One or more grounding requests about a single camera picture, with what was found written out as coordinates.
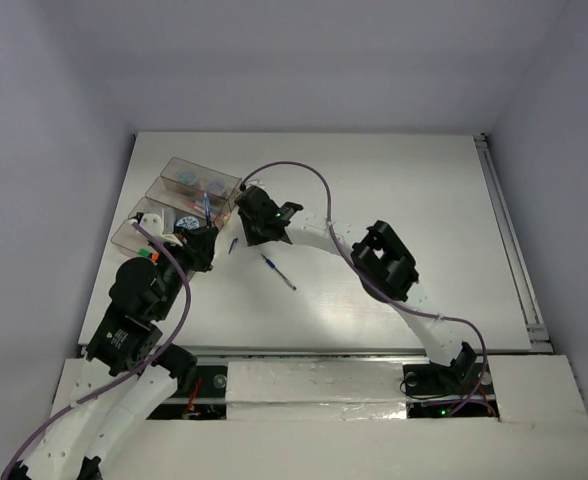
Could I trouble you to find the small blue pen cap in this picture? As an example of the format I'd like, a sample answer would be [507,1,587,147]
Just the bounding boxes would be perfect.
[228,237,239,254]

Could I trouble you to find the blue white tape roll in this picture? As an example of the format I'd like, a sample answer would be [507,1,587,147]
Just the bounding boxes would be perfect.
[174,215,201,234]

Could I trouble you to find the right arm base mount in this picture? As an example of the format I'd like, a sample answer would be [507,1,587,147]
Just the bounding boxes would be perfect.
[399,342,499,419]

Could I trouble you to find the aluminium rail right edge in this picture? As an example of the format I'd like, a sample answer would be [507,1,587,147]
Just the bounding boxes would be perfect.
[474,133,555,355]

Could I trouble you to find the blue pen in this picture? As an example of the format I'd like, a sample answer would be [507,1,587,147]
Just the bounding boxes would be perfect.
[203,191,213,228]
[260,253,297,291]

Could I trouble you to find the clear jar blue pins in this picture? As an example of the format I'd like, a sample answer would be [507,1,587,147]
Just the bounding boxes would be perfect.
[178,170,199,185]

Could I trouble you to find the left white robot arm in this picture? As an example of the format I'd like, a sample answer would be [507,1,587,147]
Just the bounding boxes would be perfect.
[2,218,219,479]

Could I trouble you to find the white foam front block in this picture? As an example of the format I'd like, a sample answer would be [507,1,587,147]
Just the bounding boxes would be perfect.
[225,360,407,421]

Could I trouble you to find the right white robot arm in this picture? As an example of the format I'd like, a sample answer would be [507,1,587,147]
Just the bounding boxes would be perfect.
[235,185,477,392]

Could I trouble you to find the clear compartment organizer tray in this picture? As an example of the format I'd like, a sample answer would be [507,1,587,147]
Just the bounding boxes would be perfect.
[111,157,241,256]

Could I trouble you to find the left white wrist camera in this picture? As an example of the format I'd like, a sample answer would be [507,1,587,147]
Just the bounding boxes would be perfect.
[128,207,181,245]

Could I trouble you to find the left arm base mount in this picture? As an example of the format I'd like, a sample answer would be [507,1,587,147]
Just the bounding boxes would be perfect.
[148,365,228,421]

